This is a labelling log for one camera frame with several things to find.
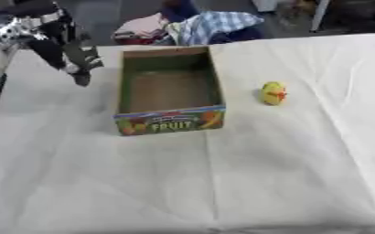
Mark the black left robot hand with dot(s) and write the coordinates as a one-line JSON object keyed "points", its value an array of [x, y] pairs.
{"points": [[62, 48]]}

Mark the blue white checked cloth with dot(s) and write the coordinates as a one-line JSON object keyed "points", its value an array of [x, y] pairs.
{"points": [[212, 26]]}

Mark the pink and white cloth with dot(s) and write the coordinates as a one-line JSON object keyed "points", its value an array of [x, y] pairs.
{"points": [[140, 30]]}

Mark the cardboard box with fruit print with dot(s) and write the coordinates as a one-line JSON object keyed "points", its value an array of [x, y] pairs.
{"points": [[167, 91]]}

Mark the yellow egg-shaped toy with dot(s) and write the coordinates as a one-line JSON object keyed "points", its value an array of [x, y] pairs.
{"points": [[273, 93]]}

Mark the dark bag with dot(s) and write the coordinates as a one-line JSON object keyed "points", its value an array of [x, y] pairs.
{"points": [[359, 13]]}

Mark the dark blue cloth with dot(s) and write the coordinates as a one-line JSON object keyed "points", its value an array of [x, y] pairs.
{"points": [[179, 9]]}

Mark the white container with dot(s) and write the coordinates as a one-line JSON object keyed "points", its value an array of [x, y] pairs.
{"points": [[264, 4]]}

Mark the white pole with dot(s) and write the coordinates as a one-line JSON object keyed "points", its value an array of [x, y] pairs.
{"points": [[320, 15]]}

